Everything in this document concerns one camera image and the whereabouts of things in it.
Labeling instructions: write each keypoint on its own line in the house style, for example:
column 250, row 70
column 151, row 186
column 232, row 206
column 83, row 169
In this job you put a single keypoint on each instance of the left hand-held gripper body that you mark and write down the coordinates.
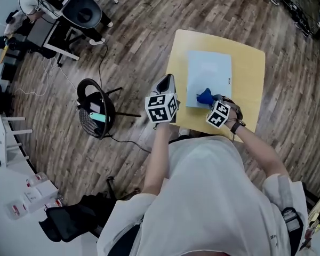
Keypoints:
column 157, row 108

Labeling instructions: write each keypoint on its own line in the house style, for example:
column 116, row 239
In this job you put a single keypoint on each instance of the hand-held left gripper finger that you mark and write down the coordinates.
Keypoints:
column 174, row 87
column 156, row 88

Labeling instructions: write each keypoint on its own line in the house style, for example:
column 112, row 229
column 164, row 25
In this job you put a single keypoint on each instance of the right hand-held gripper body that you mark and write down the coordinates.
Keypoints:
column 217, row 115

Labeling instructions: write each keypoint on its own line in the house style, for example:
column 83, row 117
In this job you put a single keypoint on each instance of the blue cloth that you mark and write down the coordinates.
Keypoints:
column 204, row 97

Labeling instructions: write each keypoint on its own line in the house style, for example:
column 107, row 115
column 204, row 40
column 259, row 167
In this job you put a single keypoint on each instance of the grey shoulder pouch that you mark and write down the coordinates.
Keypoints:
column 292, row 220

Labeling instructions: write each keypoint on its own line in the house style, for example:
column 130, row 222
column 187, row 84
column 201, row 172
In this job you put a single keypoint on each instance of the person's left forearm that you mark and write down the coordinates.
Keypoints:
column 157, row 156

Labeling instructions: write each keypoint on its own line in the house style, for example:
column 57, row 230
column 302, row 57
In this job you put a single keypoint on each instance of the person's right forearm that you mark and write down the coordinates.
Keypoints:
column 261, row 153

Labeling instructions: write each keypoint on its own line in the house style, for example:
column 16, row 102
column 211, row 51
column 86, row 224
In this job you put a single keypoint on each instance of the person's right hand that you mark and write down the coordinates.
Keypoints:
column 233, row 116

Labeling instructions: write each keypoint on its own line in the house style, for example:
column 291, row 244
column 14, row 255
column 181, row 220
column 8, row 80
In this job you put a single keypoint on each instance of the black wristwatch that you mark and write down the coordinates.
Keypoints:
column 236, row 128

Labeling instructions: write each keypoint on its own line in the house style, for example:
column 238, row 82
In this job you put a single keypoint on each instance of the person's white shoe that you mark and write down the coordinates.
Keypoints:
column 184, row 131

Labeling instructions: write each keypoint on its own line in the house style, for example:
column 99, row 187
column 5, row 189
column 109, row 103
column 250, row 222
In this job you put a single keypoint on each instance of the mint green bottle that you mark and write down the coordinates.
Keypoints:
column 97, row 117

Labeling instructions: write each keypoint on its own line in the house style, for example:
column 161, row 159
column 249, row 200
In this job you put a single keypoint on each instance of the pink white pouch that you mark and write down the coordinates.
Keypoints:
column 95, row 107

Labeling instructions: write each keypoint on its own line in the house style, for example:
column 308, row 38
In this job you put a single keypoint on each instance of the round black wicker chair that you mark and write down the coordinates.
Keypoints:
column 85, row 120

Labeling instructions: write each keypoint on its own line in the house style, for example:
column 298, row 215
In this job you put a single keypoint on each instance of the person's white shirt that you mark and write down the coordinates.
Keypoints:
column 202, row 201

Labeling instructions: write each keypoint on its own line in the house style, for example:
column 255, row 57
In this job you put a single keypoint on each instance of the grey shell chair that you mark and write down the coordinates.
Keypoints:
column 94, row 8

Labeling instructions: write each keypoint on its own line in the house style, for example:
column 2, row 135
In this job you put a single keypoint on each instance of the black power strip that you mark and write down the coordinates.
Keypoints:
column 296, row 12

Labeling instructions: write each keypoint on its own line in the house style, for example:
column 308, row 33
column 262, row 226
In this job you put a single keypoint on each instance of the grey desk white legs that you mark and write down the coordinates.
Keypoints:
column 37, row 33

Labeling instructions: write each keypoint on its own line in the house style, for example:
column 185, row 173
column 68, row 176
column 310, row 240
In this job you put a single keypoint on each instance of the clear bottle red label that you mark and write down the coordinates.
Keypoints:
column 37, row 179
column 53, row 203

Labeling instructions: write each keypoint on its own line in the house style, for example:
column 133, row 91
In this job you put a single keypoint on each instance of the white box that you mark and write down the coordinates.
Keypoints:
column 44, row 192

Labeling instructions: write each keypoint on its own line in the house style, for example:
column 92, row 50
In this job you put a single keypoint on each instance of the cluttered white shelf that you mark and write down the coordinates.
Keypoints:
column 318, row 217

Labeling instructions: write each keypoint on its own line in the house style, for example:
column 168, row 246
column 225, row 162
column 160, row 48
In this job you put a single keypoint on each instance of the black office chair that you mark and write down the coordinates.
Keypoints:
column 66, row 223

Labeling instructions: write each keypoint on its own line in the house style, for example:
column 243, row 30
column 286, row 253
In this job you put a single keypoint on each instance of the black cabinet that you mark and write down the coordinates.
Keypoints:
column 8, row 71

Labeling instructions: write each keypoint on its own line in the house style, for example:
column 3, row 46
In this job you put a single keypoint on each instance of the yellow desk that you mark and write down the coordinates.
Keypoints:
column 4, row 53

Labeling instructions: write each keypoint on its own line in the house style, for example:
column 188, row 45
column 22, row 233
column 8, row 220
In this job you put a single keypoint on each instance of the clear jug red label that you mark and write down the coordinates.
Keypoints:
column 16, row 209

